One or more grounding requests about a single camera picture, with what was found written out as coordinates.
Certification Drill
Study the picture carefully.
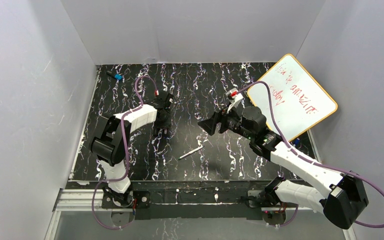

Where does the white pen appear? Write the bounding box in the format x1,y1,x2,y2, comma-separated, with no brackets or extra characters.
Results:
178,145,204,160

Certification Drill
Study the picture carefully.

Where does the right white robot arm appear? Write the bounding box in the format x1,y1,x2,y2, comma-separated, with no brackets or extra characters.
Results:
198,106,369,230

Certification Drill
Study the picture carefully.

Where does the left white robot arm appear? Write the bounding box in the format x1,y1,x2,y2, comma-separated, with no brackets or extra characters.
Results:
89,91,174,194

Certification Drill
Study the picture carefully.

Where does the blue-tipped white marker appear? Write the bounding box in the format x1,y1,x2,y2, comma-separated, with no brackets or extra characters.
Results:
290,137,301,148

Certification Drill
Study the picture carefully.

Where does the yellow-framed whiteboard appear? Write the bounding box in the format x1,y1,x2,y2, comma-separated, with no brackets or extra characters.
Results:
246,54,338,141

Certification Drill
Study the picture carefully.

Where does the blue cap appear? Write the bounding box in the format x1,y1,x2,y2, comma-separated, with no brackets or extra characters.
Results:
114,74,123,81

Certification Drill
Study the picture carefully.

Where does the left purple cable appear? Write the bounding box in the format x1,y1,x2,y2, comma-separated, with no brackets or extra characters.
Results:
91,75,160,231

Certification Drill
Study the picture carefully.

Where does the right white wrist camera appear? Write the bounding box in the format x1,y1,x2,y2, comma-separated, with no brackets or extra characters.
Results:
225,88,244,113

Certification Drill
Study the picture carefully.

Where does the aluminium frame rail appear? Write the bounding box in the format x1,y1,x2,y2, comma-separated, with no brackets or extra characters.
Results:
44,188,357,240

